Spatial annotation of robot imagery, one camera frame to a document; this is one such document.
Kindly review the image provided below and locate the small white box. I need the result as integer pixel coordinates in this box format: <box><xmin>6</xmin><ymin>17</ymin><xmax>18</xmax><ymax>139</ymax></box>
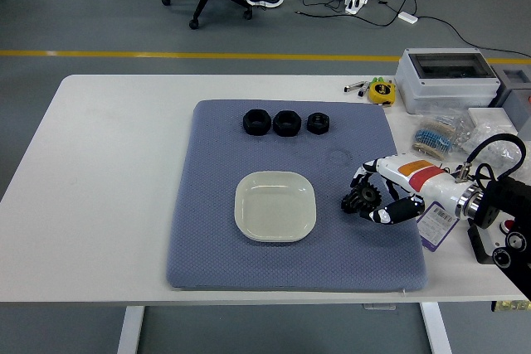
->
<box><xmin>467</xmin><ymin>107</ymin><xmax>519</xmax><ymax>138</ymax></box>

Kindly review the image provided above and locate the small black hex nut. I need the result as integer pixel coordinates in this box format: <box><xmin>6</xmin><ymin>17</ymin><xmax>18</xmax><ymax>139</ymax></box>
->
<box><xmin>306</xmin><ymin>111</ymin><xmax>331</xmax><ymax>136</ymax></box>

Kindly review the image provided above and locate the blue-grey textured mat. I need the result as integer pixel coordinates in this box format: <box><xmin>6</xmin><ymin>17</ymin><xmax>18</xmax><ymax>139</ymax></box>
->
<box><xmin>165</xmin><ymin>99</ymin><xmax>428</xmax><ymax>291</ymax></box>

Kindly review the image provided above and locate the yellowish padded item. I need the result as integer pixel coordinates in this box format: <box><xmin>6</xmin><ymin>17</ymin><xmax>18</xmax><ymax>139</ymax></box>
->
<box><xmin>491</xmin><ymin>298</ymin><xmax>531</xmax><ymax>313</ymax></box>

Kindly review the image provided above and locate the grey device block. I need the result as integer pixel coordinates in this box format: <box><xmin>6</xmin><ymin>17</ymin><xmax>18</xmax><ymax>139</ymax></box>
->
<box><xmin>493</xmin><ymin>66</ymin><xmax>531</xmax><ymax>142</ymax></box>

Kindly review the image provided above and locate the black floor cable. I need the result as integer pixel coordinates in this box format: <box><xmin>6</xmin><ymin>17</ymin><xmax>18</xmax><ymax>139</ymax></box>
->
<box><xmin>295</xmin><ymin>8</ymin><xmax>531</xmax><ymax>59</ymax></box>

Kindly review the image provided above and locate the white power strip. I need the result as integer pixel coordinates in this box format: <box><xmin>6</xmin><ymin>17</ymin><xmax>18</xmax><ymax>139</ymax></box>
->
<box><xmin>343</xmin><ymin>0</ymin><xmax>370</xmax><ymax>15</ymax></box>

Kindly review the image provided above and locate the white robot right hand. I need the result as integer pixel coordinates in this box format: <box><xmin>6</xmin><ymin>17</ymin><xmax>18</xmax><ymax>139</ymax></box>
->
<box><xmin>349</xmin><ymin>155</ymin><xmax>470</xmax><ymax>225</ymax></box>

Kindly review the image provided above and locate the purple-edged label card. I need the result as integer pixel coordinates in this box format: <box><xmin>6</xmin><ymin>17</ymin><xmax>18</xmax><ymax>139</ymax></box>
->
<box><xmin>416</xmin><ymin>200</ymin><xmax>461</xmax><ymax>252</ymax></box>

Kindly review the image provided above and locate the white square plate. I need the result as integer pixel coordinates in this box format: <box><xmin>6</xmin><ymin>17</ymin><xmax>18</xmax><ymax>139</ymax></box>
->
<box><xmin>234</xmin><ymin>170</ymin><xmax>318</xmax><ymax>244</ymax></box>

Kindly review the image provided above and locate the black and white base device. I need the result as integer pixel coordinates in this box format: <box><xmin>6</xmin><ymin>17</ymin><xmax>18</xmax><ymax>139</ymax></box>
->
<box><xmin>467</xmin><ymin>219</ymin><xmax>515</xmax><ymax>264</ymax></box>

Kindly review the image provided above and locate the bag of clear parts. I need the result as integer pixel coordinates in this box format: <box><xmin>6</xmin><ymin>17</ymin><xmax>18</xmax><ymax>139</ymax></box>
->
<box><xmin>460</xmin><ymin>121</ymin><xmax>531</xmax><ymax>177</ymax></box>

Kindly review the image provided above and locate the grey electrical enclosure box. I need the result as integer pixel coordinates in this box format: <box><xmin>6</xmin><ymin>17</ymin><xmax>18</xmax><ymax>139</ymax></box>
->
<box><xmin>393</xmin><ymin>47</ymin><xmax>502</xmax><ymax>115</ymax></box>

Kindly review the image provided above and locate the large black gear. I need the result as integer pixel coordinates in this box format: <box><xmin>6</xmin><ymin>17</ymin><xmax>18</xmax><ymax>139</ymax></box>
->
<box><xmin>348</xmin><ymin>185</ymin><xmax>382</xmax><ymax>216</ymax></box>

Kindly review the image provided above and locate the large black hex nut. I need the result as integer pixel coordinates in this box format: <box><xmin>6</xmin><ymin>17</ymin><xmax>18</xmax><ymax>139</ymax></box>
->
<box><xmin>272</xmin><ymin>109</ymin><xmax>304</xmax><ymax>138</ymax></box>
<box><xmin>242</xmin><ymin>109</ymin><xmax>273</xmax><ymax>137</ymax></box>

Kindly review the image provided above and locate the yellow tape measure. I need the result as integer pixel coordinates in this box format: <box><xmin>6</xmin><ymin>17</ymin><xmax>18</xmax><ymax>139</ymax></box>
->
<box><xmin>368</xmin><ymin>81</ymin><xmax>397</xmax><ymax>105</ymax></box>

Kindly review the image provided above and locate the white table leg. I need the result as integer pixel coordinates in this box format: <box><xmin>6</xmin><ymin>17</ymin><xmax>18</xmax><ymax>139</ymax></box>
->
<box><xmin>418</xmin><ymin>302</ymin><xmax>453</xmax><ymax>354</ymax></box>
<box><xmin>116</xmin><ymin>306</ymin><xmax>145</xmax><ymax>354</ymax></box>

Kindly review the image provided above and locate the bag of blue components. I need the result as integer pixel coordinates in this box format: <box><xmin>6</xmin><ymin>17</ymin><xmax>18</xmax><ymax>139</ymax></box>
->
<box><xmin>412</xmin><ymin>111</ymin><xmax>470</xmax><ymax>161</ymax></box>

